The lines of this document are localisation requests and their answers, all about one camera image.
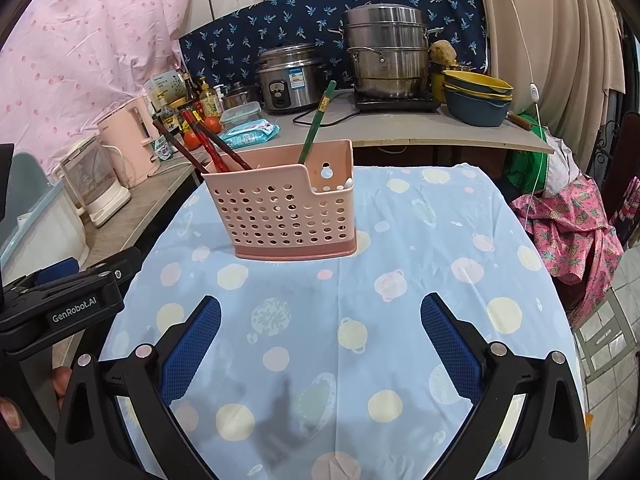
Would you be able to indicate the dark red chopstick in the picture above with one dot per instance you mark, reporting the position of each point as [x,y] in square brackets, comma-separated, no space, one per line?
[178,146]

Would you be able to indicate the person's left hand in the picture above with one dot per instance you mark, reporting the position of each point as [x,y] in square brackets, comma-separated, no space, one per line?
[19,403]

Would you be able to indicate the clear food container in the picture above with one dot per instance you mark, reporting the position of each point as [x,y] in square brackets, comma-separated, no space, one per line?
[239,115]

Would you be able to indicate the silver rice cooker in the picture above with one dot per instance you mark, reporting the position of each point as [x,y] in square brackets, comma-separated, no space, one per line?
[289,78]

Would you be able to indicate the white green box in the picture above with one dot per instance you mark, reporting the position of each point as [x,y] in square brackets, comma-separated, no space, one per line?
[170,84]

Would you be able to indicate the green cloth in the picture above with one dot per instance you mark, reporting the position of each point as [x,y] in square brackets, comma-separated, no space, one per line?
[526,171]

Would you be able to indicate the green chopstick gold band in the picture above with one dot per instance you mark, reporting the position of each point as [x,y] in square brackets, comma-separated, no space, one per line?
[316,122]

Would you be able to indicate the pink perforated utensil holder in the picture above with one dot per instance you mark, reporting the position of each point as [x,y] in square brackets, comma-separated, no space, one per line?
[281,210]

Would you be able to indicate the red tomato back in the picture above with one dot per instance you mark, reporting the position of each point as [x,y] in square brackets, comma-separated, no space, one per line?
[212,123]

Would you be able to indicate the pink dotted curtain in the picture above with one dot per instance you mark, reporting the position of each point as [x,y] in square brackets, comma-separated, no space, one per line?
[68,62]

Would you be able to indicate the large steel steamer pot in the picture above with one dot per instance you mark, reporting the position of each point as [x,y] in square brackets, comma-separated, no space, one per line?
[389,47]

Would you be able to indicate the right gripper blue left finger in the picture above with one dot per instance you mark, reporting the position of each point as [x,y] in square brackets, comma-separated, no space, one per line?
[183,347]

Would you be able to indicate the brown plush toy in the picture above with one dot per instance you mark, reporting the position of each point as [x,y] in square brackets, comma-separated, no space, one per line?
[443,53]

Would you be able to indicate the light blue dotted tablecloth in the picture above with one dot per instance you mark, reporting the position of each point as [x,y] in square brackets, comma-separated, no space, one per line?
[322,369]

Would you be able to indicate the beige curtain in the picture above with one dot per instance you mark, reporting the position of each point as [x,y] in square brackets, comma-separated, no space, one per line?
[571,50]

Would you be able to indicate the blue wet wipes pack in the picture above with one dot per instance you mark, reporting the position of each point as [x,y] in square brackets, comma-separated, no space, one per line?
[251,133]

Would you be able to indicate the red tomato front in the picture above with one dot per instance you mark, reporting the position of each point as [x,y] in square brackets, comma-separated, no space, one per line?
[190,140]

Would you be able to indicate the stacked yellow blue bowls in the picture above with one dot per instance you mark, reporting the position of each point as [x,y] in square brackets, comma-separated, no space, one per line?
[477,99]

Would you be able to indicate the white appliance on counter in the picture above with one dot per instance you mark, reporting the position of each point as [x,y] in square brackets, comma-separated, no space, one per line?
[89,174]

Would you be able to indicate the pink electric kettle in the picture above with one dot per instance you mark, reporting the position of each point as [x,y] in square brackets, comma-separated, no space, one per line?
[128,135]

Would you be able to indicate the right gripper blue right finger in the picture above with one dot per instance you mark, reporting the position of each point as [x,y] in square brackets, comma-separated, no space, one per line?
[442,329]

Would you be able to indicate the yellow oil bottle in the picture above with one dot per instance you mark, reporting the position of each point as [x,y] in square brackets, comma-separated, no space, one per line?
[209,100]

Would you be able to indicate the black induction cooktop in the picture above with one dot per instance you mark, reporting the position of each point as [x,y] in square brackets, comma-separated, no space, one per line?
[374,104]

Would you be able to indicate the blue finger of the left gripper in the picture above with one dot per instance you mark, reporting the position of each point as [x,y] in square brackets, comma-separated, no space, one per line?
[61,269]

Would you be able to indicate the maroon chopstick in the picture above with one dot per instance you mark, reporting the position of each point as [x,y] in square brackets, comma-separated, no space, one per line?
[212,137]

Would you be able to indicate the red tomato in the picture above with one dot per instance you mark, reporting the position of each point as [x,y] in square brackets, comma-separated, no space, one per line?
[212,123]
[190,140]

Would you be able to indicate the pink pineapple fabric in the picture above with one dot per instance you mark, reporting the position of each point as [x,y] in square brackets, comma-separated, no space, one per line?
[577,245]

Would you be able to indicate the navy floral cloth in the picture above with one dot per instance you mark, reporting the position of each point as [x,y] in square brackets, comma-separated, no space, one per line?
[225,51]

